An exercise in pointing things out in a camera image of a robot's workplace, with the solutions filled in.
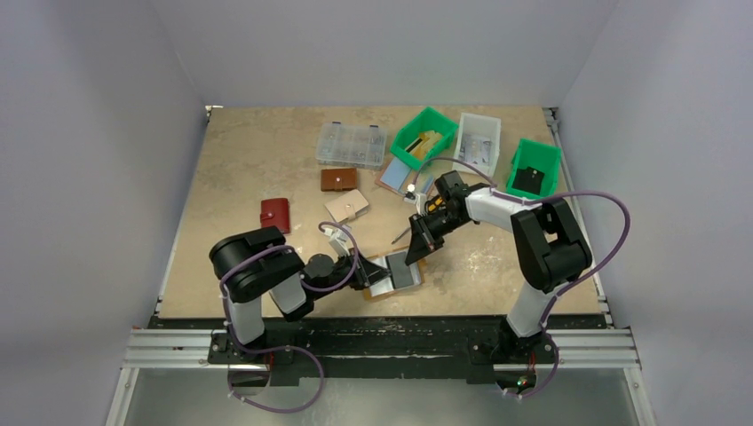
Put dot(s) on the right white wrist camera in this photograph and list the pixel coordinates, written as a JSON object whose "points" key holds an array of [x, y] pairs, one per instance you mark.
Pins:
{"points": [[415, 197]]}

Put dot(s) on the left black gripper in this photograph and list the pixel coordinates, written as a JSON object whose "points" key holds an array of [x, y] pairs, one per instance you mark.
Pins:
{"points": [[358, 273]]}

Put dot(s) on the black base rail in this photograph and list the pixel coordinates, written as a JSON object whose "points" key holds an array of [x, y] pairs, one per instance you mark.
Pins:
{"points": [[468, 348]]}

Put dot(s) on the brown leather card holder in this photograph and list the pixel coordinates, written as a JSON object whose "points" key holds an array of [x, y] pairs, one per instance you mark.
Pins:
{"points": [[339, 180]]}

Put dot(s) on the aluminium frame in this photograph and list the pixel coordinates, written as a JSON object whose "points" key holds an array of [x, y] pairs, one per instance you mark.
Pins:
{"points": [[191, 349]]}

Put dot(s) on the cards in white bin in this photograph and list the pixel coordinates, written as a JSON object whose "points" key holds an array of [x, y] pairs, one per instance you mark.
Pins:
{"points": [[475, 149]]}

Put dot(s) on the red leather card holder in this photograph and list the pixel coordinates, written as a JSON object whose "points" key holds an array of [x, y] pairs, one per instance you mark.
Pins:
{"points": [[275, 212]]}

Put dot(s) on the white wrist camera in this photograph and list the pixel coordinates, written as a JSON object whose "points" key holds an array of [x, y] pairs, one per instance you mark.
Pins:
{"points": [[338, 240], [415, 197]]}

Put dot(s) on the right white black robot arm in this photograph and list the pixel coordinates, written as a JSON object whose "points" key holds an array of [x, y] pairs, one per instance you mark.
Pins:
{"points": [[551, 249]]}

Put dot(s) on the beige card holder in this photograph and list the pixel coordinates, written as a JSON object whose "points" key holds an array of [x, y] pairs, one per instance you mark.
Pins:
{"points": [[347, 206]]}

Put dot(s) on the clear plastic organizer box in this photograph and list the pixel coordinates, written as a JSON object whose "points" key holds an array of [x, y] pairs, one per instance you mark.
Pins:
{"points": [[351, 146]]}

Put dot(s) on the white plastic bin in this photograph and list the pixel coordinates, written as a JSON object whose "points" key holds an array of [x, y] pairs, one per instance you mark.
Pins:
{"points": [[488, 126]]}

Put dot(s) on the stack of loose cards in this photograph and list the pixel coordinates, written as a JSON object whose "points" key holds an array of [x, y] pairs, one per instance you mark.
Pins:
{"points": [[397, 175]]}

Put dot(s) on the black card holder in bin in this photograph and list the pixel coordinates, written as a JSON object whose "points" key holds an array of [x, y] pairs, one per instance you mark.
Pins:
{"points": [[528, 180]]}

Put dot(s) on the green bin with cards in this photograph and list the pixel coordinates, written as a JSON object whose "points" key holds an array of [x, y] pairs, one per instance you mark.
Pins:
{"points": [[428, 119]]}

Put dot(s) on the yellow black screwdriver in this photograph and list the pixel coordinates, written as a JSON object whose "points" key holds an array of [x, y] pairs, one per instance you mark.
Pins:
{"points": [[434, 203]]}

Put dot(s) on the green bin right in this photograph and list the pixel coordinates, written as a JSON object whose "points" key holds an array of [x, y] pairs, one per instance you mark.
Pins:
{"points": [[546, 158]]}

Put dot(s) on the cards in green bin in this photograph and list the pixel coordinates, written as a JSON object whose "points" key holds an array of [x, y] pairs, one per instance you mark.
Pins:
{"points": [[423, 144]]}

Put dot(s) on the mustard yellow card holder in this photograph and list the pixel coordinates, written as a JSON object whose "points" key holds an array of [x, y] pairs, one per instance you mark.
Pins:
{"points": [[389, 291]]}

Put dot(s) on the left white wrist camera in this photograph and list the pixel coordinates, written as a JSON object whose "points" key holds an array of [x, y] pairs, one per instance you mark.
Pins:
{"points": [[338, 240]]}

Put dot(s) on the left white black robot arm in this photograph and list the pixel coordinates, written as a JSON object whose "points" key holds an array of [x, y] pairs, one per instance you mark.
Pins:
{"points": [[252, 264]]}

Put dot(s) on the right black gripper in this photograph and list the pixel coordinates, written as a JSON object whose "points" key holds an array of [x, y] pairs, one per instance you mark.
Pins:
{"points": [[428, 228]]}

